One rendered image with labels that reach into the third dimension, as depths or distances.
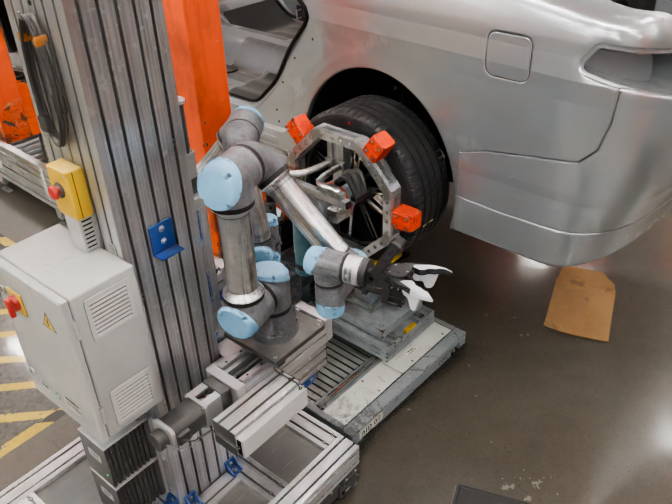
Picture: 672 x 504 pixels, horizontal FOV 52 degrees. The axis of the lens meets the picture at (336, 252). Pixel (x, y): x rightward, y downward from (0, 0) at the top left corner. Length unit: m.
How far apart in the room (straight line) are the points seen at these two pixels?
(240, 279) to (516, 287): 2.18
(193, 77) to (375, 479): 1.67
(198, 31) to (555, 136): 1.31
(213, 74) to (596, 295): 2.22
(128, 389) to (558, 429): 1.80
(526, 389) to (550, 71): 1.46
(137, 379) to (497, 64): 1.50
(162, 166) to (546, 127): 1.25
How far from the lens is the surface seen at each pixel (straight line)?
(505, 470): 2.86
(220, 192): 1.68
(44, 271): 1.84
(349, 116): 2.68
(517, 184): 2.51
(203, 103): 2.73
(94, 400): 1.90
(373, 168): 2.57
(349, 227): 2.95
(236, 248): 1.78
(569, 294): 3.76
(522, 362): 3.30
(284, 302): 2.03
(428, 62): 2.56
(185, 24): 2.63
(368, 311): 3.15
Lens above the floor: 2.18
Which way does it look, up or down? 33 degrees down
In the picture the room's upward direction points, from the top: 2 degrees counter-clockwise
